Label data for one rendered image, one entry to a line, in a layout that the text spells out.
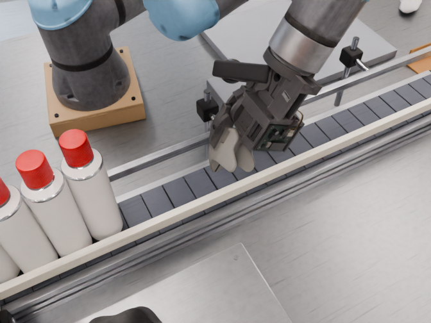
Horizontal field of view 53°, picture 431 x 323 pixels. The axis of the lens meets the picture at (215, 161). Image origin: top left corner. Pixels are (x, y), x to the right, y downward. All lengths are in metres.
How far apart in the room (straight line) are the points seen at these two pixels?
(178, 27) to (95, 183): 0.22
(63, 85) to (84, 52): 0.10
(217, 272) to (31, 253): 0.25
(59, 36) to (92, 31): 0.05
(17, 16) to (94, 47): 0.49
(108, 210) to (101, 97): 0.30
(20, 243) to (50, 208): 0.06
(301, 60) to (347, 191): 0.33
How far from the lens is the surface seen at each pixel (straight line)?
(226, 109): 0.60
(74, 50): 0.80
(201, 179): 0.72
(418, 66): 1.10
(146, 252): 0.68
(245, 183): 0.68
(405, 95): 0.94
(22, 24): 1.24
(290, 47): 0.54
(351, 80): 0.80
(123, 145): 0.86
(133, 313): 0.31
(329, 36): 0.54
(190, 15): 0.46
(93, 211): 0.61
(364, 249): 0.75
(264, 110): 0.57
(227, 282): 0.63
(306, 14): 0.54
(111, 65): 0.86
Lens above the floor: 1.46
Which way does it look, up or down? 51 degrees down
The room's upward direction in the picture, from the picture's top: straight up
